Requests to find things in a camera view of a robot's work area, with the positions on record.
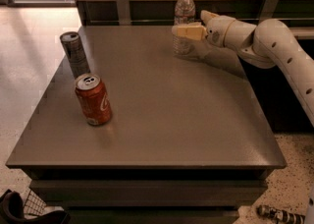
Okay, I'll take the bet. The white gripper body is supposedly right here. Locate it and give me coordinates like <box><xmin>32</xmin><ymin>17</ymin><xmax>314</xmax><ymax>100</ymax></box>
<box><xmin>206</xmin><ymin>16</ymin><xmax>236</xmax><ymax>47</ymax></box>

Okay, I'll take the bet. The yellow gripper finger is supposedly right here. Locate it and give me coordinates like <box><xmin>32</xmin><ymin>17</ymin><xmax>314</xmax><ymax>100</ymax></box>
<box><xmin>200</xmin><ymin>10</ymin><xmax>218</xmax><ymax>25</ymax></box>
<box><xmin>172</xmin><ymin>23</ymin><xmax>208</xmax><ymax>40</ymax></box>

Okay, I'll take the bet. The clear plastic water bottle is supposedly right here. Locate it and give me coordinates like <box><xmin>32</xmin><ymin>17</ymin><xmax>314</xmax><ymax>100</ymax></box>
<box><xmin>173</xmin><ymin>0</ymin><xmax>195</xmax><ymax>55</ymax></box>

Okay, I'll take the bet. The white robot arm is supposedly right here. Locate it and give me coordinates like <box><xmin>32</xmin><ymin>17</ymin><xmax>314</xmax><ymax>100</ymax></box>
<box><xmin>172</xmin><ymin>10</ymin><xmax>314</xmax><ymax>125</ymax></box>

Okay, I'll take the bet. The red coke can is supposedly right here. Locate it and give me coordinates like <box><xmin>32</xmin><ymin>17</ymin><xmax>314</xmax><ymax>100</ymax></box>
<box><xmin>75</xmin><ymin>74</ymin><xmax>112</xmax><ymax>126</ymax></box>

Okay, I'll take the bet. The tall silver energy drink can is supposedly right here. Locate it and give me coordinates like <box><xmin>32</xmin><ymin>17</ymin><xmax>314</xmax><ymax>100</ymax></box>
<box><xmin>60</xmin><ymin>31</ymin><xmax>90</xmax><ymax>79</ymax></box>

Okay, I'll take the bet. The grey cabinet with drawers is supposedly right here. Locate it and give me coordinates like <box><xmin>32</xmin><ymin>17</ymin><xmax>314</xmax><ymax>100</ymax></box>
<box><xmin>7</xmin><ymin>27</ymin><xmax>286</xmax><ymax>224</ymax></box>

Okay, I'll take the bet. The black office chair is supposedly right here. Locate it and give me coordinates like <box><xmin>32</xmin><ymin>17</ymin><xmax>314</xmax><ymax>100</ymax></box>
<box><xmin>0</xmin><ymin>190</ymin><xmax>71</xmax><ymax>224</ymax></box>

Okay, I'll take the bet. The right metal wall bracket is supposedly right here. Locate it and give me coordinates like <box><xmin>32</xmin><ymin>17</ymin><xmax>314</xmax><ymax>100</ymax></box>
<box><xmin>257</xmin><ymin>0</ymin><xmax>280</xmax><ymax>23</ymax></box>

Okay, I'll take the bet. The metal wall bracket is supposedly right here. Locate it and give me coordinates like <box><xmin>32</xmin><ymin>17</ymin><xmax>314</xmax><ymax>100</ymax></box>
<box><xmin>257</xmin><ymin>0</ymin><xmax>280</xmax><ymax>23</ymax></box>
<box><xmin>116</xmin><ymin>0</ymin><xmax>131</xmax><ymax>26</ymax></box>

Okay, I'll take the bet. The left metal wall bracket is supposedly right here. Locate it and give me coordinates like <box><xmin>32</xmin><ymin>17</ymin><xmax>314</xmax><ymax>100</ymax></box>
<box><xmin>116</xmin><ymin>0</ymin><xmax>131</xmax><ymax>26</ymax></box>

